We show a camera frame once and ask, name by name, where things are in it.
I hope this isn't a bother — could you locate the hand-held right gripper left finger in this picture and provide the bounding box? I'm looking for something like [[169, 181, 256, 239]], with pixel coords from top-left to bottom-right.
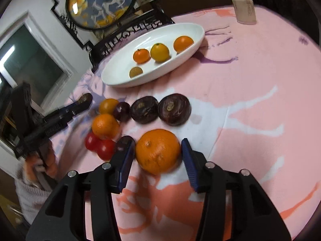
[[25, 139, 136, 241]]

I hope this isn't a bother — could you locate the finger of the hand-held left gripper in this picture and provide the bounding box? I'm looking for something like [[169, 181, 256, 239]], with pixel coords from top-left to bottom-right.
[[56, 93, 94, 121]]

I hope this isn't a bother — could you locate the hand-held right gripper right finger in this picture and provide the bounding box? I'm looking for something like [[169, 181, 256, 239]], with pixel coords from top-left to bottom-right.
[[181, 138, 293, 241]]

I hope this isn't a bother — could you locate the small dark plum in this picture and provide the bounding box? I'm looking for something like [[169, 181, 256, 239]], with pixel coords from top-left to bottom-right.
[[113, 102, 131, 122], [114, 136, 134, 156]]

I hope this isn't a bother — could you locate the red cherry tomato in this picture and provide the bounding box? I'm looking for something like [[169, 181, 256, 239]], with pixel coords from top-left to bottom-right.
[[85, 132, 101, 152], [97, 139, 116, 161]]

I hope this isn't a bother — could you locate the large orange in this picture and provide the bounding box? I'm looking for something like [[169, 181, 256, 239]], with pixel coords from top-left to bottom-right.
[[135, 129, 181, 176]]

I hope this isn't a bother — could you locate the small orange tangerine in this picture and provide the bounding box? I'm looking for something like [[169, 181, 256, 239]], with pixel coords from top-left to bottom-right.
[[133, 49, 151, 64], [98, 98, 120, 115], [173, 36, 194, 54], [91, 114, 121, 140]]

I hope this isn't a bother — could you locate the white oval plate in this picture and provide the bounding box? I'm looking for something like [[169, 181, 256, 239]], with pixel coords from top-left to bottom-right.
[[101, 22, 205, 88]]

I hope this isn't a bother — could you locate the person's left forearm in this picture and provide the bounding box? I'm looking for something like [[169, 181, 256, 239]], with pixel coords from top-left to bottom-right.
[[14, 173, 54, 228]]

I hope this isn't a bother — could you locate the person's left hand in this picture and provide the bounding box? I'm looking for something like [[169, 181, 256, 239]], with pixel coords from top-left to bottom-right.
[[22, 142, 59, 181]]

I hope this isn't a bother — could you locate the white framed window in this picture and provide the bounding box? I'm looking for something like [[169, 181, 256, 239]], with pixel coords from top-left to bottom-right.
[[0, 12, 76, 111]]

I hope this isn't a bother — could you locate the tan longan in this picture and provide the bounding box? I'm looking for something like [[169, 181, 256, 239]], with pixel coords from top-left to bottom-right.
[[129, 67, 143, 79]]

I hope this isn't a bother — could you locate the yellow tangerine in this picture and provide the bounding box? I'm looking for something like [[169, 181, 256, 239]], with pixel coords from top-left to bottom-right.
[[150, 43, 170, 62]]

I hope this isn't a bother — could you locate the round deer picture table screen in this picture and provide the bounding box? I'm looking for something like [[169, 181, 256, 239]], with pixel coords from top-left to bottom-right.
[[50, 0, 175, 73]]

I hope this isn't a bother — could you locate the beige drink can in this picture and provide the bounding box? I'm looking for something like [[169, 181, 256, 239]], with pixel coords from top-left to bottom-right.
[[231, 0, 257, 25]]

